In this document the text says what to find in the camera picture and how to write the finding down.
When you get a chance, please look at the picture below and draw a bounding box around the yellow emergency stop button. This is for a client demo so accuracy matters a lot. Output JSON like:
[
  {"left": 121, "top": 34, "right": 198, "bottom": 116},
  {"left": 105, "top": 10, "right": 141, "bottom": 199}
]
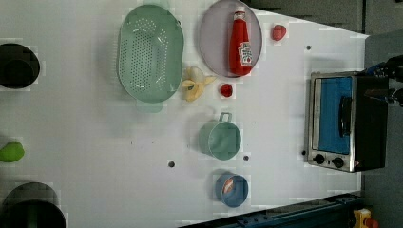
[{"left": 354, "top": 208, "right": 379, "bottom": 228}]

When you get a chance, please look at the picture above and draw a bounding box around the green pear toy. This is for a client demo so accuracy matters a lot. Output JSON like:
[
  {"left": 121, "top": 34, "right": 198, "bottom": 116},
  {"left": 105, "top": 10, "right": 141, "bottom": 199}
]
[{"left": 0, "top": 142, "right": 25, "bottom": 162}]

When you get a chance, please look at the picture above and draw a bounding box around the peeled banana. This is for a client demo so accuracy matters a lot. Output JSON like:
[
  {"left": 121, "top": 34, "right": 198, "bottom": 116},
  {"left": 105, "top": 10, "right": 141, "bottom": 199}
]
[{"left": 181, "top": 66, "right": 216, "bottom": 102}]

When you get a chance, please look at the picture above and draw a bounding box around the large red strawberry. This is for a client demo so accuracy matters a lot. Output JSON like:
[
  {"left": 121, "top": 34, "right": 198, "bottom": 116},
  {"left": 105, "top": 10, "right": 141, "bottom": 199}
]
[{"left": 272, "top": 25, "right": 287, "bottom": 41}]

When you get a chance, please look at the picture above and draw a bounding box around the black robot base upper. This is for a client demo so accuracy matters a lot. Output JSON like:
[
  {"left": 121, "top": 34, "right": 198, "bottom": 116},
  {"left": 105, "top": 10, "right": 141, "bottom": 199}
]
[{"left": 0, "top": 43, "right": 41, "bottom": 89}]

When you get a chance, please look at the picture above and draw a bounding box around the orange slice toy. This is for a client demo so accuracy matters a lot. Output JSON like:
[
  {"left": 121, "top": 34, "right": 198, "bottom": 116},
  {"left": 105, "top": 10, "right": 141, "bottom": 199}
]
[{"left": 222, "top": 178, "right": 234, "bottom": 194}]

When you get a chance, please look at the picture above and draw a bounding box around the black robot base lower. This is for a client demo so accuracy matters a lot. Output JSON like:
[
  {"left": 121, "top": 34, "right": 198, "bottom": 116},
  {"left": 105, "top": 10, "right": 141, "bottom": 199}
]
[{"left": 1, "top": 182, "right": 67, "bottom": 228}]

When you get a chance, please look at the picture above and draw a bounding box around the small red strawberry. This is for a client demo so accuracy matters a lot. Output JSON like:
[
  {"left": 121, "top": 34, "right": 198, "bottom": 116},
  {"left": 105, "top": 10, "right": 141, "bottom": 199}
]
[{"left": 220, "top": 84, "right": 233, "bottom": 98}]

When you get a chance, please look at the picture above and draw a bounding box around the blue table frame rail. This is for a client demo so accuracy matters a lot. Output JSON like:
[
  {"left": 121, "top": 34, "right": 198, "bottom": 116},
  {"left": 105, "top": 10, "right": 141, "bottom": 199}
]
[{"left": 182, "top": 194, "right": 363, "bottom": 228}]

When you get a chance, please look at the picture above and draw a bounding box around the black toaster oven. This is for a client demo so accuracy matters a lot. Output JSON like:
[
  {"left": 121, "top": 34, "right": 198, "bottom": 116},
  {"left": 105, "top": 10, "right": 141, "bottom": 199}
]
[{"left": 307, "top": 72, "right": 389, "bottom": 173}]

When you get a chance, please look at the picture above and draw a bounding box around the red ketchup bottle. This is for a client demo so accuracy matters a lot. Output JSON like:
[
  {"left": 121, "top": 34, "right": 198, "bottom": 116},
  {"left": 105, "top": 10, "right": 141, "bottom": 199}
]
[{"left": 228, "top": 7, "right": 253, "bottom": 77}]

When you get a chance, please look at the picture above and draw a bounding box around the green perforated colander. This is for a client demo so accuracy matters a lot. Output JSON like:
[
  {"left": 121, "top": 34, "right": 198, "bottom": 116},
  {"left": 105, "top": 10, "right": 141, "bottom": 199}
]
[{"left": 117, "top": 4, "right": 184, "bottom": 104}]

